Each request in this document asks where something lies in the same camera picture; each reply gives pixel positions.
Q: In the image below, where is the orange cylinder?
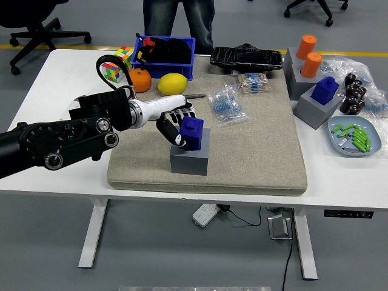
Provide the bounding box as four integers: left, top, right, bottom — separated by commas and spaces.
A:
296, 34, 318, 61
300, 52, 324, 80

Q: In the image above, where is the blue plastic bin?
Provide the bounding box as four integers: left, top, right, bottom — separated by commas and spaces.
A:
130, 36, 196, 82

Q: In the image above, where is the black rearview mirror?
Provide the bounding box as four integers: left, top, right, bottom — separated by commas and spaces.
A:
210, 43, 284, 75

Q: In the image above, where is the colourful puzzle cube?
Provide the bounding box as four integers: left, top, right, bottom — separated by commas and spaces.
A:
101, 61, 129, 84
114, 45, 135, 72

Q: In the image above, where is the white table leg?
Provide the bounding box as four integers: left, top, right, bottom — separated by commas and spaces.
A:
293, 209, 318, 281
78, 198, 109, 269

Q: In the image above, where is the blue square seal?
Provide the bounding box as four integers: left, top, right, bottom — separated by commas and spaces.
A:
310, 76, 340, 106
178, 116, 204, 152

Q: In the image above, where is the yellow lemon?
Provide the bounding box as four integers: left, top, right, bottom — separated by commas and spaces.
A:
158, 73, 189, 96

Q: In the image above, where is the black plug with cord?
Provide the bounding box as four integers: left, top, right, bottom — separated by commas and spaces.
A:
217, 204, 262, 227

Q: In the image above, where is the bundle of taped resistors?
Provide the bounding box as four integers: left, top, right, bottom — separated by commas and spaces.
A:
226, 72, 270, 95

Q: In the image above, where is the black table control panel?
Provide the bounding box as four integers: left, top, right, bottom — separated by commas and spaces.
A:
323, 209, 375, 219

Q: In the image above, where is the black cloth pile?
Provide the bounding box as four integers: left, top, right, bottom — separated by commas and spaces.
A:
135, 38, 193, 65

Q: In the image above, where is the grey-brown table mat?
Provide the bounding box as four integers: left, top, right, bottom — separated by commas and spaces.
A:
107, 56, 309, 196

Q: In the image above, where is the white power strip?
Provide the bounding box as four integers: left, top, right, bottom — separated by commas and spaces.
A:
192, 203, 221, 227

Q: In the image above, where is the orange fruit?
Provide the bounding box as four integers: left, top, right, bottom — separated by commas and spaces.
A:
129, 68, 153, 93

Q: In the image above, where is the person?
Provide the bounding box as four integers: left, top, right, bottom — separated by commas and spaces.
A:
142, 0, 215, 55

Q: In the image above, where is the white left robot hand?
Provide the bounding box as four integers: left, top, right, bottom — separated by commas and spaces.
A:
141, 94, 197, 150

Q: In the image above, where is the light blue plate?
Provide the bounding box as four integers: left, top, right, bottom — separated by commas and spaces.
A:
327, 116, 382, 158

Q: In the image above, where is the grey square seal holder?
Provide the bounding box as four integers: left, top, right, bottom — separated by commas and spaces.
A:
170, 127, 212, 176
293, 83, 343, 130

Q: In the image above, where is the black office chair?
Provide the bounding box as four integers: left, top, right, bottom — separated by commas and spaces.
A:
0, 0, 93, 76
284, 0, 349, 27

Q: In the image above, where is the silver metal bracket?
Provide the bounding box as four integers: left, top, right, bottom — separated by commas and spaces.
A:
267, 214, 293, 241

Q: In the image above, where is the tall grey holder block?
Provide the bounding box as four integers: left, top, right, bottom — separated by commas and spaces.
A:
283, 47, 327, 101

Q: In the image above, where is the clear plastic parts bag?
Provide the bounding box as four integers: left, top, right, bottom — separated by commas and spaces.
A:
362, 87, 388, 119
319, 57, 376, 92

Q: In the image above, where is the clear bag of blue resistors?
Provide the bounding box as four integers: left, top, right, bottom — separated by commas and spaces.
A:
207, 85, 251, 128

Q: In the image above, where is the black floor cable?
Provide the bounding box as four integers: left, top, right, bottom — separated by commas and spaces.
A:
280, 209, 296, 291

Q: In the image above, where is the white wall socket panel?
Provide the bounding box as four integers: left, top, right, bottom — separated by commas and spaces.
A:
60, 99, 81, 121

